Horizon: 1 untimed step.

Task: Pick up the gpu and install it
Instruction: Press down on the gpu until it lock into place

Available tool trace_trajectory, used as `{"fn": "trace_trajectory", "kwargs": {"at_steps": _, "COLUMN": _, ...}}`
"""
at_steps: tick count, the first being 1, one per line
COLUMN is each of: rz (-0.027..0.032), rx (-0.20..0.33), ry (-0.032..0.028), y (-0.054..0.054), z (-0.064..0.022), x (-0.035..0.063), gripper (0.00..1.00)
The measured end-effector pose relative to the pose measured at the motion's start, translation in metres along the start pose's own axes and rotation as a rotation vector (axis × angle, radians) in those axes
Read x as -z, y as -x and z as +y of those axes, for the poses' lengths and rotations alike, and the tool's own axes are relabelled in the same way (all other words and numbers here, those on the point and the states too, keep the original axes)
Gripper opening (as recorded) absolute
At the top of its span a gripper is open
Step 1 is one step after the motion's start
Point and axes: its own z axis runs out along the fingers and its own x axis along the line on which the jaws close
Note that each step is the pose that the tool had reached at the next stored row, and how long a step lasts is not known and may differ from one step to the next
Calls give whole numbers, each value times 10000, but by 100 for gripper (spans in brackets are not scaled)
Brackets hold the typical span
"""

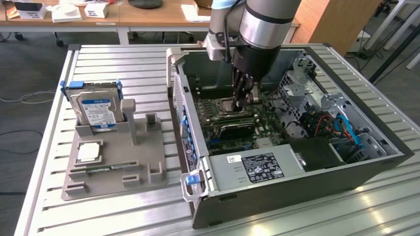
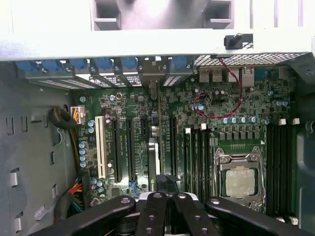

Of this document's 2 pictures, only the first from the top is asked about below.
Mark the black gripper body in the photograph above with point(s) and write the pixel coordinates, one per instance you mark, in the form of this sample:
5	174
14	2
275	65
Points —
257	60

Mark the low-profile graphics card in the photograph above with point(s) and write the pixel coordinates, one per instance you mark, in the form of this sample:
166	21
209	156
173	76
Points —
237	130

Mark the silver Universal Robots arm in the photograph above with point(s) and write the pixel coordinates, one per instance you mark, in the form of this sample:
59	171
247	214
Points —
266	27

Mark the CPU socket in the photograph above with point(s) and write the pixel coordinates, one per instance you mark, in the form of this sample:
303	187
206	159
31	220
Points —
223	107

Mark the silver disk bay cage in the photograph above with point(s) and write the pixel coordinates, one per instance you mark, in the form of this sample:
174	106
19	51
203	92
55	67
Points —
295	103

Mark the green motherboard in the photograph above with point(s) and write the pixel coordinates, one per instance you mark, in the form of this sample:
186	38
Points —
273	127

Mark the blue expansion slot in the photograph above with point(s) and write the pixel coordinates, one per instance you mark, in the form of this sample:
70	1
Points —
217	141

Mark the black expansion slot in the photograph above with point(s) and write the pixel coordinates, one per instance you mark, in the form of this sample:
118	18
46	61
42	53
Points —
230	148

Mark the white paper stack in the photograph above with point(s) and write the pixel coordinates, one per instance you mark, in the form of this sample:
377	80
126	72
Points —
194	16

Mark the brown cardboard box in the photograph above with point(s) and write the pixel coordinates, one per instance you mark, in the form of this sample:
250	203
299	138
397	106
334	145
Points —
202	5

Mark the wooden cabinet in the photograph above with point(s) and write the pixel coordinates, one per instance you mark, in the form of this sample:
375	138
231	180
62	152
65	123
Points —
345	24

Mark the black fan shroud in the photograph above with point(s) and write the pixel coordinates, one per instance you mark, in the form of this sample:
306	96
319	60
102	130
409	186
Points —
315	152

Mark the grey power supply unit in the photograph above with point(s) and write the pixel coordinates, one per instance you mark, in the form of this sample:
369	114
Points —
230	172

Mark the white floor device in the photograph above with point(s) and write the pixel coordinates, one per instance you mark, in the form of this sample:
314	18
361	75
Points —
361	40

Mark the blue case latch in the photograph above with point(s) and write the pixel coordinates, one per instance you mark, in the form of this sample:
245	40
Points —
191	179

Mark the black round stand base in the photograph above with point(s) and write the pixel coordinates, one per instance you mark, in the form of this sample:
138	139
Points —
145	3

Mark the black slanted pole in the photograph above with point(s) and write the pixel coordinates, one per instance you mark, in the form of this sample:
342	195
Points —
394	55

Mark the open black PC case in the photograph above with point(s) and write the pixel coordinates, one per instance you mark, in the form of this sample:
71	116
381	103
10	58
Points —
295	196

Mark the grey parts rack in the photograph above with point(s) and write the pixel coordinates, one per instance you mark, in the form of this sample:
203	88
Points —
122	152

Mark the hard disk with blue caddy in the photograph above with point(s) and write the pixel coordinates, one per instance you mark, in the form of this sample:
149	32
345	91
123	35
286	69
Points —
95	110

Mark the CPU chip with silver lid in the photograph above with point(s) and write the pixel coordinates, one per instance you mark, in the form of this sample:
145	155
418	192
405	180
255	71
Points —
89	152

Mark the small white printed box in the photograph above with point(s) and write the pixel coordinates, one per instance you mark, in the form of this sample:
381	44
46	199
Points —
97	11

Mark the white box with round dish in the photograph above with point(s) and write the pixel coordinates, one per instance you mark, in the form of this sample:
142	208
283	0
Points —
66	13

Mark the wooden desk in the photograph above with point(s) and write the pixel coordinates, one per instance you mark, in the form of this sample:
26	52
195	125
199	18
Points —
33	22

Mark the white box with black tablet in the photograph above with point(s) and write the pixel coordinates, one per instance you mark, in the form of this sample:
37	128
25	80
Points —
31	11

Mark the orange book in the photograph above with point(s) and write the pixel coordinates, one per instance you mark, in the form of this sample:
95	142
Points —
13	12

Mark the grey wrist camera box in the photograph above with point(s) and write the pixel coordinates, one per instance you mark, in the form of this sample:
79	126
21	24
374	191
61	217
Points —
215	48

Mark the white table frame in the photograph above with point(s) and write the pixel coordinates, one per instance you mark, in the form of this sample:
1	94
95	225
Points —
403	30

